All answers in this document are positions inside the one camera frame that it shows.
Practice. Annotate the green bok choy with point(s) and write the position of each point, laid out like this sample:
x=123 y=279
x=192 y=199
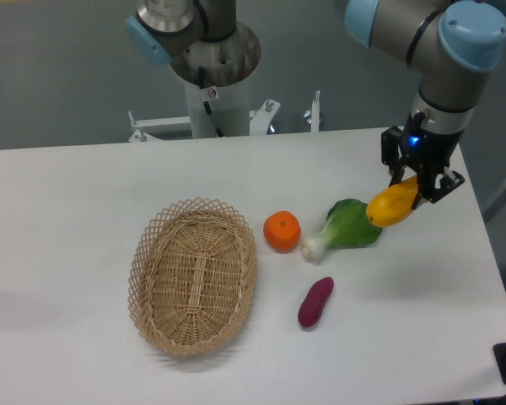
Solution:
x=346 y=226

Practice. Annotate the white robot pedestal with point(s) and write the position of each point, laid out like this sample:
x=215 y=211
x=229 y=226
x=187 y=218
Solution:
x=219 y=71

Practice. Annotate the white metal frame bracket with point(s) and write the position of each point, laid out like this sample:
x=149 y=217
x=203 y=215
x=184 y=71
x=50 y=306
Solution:
x=208 y=122

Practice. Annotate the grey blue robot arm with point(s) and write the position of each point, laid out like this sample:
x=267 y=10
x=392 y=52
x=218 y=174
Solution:
x=454 y=45

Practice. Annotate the woven wicker basket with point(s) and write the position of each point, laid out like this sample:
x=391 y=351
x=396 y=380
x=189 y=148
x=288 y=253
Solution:
x=193 y=277

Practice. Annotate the purple sweet potato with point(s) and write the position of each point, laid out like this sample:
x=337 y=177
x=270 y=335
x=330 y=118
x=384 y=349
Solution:
x=312 y=307

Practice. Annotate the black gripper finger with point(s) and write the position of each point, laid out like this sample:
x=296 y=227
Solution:
x=394 y=153
x=432 y=186

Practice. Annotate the yellow mango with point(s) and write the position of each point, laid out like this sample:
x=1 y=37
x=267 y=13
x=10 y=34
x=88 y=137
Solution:
x=394 y=204

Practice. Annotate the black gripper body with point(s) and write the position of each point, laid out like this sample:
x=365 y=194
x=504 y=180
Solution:
x=421 y=148

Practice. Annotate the orange tangerine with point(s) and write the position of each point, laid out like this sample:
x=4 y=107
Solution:
x=282 y=231

